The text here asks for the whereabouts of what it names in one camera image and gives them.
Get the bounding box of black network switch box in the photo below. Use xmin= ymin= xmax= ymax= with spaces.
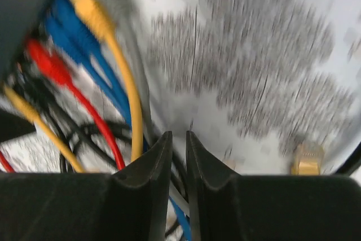
xmin=1 ymin=0 xmax=51 ymax=81

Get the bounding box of blue ethernet cable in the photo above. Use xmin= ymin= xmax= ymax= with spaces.
xmin=42 ymin=15 xmax=192 ymax=239
xmin=50 ymin=0 xmax=147 ymax=151

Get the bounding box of red ethernet cable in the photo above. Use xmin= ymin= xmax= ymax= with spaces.
xmin=25 ymin=39 xmax=126 ymax=170

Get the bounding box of floral table mat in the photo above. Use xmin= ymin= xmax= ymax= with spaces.
xmin=0 ymin=0 xmax=361 ymax=176

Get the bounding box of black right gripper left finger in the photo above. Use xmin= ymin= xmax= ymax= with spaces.
xmin=1 ymin=132 xmax=173 ymax=240

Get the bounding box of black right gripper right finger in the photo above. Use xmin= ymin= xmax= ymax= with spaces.
xmin=186 ymin=131 xmax=360 ymax=240

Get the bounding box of yellow ethernet cable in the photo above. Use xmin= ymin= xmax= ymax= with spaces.
xmin=2 ymin=84 xmax=85 ymax=173
xmin=63 ymin=0 xmax=144 ymax=163

